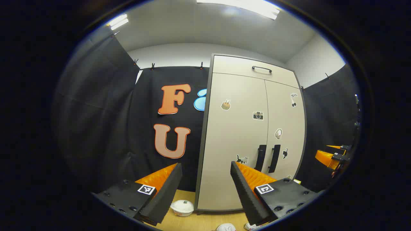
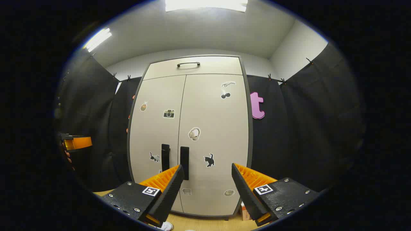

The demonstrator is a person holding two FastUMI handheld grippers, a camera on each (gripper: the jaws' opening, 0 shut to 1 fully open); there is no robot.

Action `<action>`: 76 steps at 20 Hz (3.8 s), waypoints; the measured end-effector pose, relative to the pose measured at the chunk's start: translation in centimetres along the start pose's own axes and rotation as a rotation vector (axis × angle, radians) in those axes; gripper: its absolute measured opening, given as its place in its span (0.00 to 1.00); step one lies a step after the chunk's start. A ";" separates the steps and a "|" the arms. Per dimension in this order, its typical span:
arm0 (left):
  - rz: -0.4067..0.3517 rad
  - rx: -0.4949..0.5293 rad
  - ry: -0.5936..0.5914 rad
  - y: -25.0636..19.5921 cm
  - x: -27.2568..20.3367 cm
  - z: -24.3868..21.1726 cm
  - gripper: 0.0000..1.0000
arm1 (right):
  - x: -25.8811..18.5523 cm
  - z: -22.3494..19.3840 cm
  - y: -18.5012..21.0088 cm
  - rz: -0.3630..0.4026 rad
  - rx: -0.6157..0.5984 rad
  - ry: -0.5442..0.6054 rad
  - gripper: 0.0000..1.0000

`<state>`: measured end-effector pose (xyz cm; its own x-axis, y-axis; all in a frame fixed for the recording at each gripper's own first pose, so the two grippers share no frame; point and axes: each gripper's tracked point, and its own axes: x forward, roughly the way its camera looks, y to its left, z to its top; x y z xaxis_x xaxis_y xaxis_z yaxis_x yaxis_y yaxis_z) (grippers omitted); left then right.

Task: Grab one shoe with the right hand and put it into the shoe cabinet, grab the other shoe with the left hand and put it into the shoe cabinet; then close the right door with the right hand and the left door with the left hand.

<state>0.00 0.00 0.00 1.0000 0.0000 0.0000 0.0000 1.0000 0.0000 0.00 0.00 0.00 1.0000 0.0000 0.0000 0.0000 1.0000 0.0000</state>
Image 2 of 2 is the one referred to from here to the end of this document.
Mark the rectangular ceiling light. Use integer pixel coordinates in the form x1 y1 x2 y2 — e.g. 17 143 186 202
165 0 248 13
84 28 112 52

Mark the cabinet door with headphones sticker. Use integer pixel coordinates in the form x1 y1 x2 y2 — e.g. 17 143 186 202
178 74 250 217

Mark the pale orange book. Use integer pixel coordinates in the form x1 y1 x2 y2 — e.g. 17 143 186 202
241 202 253 221

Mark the cabinet door with camera sticker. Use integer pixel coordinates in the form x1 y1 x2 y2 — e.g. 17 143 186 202
128 75 187 212

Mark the black backdrop cloth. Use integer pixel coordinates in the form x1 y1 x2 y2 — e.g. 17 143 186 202
56 43 366 193

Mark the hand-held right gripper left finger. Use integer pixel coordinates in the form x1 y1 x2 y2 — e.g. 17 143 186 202
100 165 185 227

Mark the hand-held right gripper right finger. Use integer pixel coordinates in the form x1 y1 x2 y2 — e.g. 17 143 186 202
231 163 320 227

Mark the grey cabinet drawer front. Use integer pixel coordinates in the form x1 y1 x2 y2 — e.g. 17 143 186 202
143 56 243 81

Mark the grey shoe cabinet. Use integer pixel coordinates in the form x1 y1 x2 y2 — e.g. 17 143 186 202
127 55 254 221

